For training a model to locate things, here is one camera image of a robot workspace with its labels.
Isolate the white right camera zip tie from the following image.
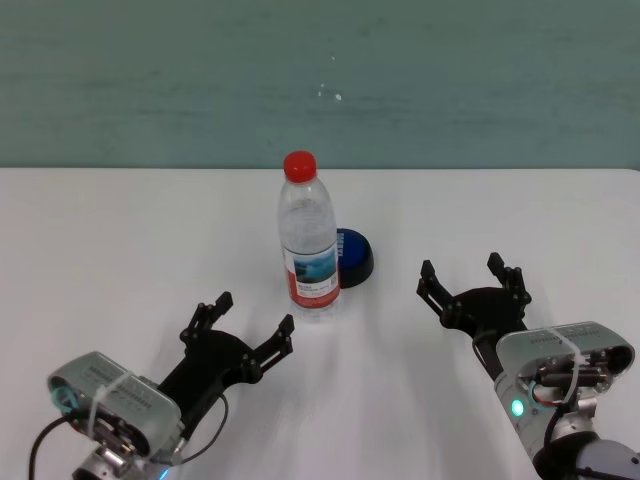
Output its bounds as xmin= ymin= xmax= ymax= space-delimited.
xmin=547 ymin=327 xmax=587 ymax=401

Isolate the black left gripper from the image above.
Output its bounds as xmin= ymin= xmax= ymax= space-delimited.
xmin=157 ymin=290 xmax=297 ymax=437

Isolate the white left camera zip tie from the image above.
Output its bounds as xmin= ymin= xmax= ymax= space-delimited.
xmin=88 ymin=372 xmax=135 ymax=437

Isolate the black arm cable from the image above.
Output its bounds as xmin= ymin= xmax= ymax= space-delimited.
xmin=27 ymin=393 xmax=230 ymax=480
xmin=471 ymin=333 xmax=504 ymax=384

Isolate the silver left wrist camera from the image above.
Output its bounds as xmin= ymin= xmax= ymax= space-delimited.
xmin=46 ymin=350 xmax=184 ymax=459

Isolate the blue button on black base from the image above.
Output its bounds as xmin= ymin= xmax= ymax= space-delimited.
xmin=335 ymin=227 xmax=376 ymax=290

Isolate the clear red-capped water bottle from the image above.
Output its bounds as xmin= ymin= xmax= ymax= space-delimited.
xmin=277 ymin=150 xmax=342 ymax=324

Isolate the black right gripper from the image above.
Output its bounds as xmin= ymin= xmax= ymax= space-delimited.
xmin=415 ymin=251 xmax=533 ymax=342

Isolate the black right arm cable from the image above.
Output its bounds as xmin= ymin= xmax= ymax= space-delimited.
xmin=471 ymin=333 xmax=504 ymax=384

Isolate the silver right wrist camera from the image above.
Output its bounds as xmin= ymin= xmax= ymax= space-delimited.
xmin=494 ymin=321 xmax=636 ymax=402

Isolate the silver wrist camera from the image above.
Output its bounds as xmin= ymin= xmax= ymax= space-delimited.
xmin=46 ymin=350 xmax=184 ymax=459
xmin=494 ymin=321 xmax=636 ymax=402

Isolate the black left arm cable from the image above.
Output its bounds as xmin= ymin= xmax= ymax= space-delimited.
xmin=27 ymin=393 xmax=230 ymax=480

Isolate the white camera zip tie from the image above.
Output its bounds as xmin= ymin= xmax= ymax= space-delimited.
xmin=88 ymin=372 xmax=135 ymax=437
xmin=547 ymin=327 xmax=587 ymax=401

